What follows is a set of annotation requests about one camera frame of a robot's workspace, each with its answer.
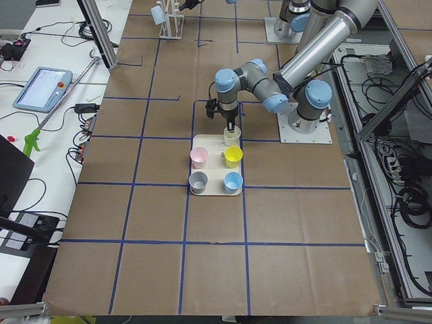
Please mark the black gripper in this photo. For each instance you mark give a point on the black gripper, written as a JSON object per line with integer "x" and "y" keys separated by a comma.
{"x": 229, "y": 115}
{"x": 187, "y": 4}

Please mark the cream plastic cup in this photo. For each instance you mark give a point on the cream plastic cup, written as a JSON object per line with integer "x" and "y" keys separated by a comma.
{"x": 232, "y": 138}

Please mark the light blue plastic cup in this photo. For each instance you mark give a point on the light blue plastic cup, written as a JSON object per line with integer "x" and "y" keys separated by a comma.
{"x": 158, "y": 15}

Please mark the yellow plastic cup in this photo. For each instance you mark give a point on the yellow plastic cup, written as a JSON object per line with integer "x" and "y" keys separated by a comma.
{"x": 233, "y": 156}

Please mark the pink plastic cup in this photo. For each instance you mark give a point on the pink plastic cup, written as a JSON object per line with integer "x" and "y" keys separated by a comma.
{"x": 199, "y": 156}

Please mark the grey plastic cup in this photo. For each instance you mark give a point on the grey plastic cup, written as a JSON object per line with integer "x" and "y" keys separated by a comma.
{"x": 198, "y": 182}

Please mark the cream serving tray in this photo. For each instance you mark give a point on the cream serving tray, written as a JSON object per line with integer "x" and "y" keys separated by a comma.
{"x": 215, "y": 169}

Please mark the blue teach pendant tablet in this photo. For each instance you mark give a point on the blue teach pendant tablet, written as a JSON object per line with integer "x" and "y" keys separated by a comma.
{"x": 44, "y": 90}

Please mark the black electronics board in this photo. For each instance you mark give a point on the black electronics board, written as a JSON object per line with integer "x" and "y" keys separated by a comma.
{"x": 14, "y": 50}

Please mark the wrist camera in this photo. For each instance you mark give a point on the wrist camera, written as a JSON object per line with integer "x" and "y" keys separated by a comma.
{"x": 212, "y": 107}

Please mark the white wire cup rack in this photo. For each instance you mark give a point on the white wire cup rack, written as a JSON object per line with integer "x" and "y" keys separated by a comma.
{"x": 173, "y": 27}

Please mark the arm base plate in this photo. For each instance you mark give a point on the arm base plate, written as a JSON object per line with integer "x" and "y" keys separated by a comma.
{"x": 280, "y": 32}
{"x": 295, "y": 130}

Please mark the aluminium frame post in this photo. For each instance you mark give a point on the aluminium frame post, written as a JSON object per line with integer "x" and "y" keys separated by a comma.
{"x": 99, "y": 32}

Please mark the green handled reach grabber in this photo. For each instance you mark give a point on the green handled reach grabber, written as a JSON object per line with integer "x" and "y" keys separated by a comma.
{"x": 31, "y": 139}

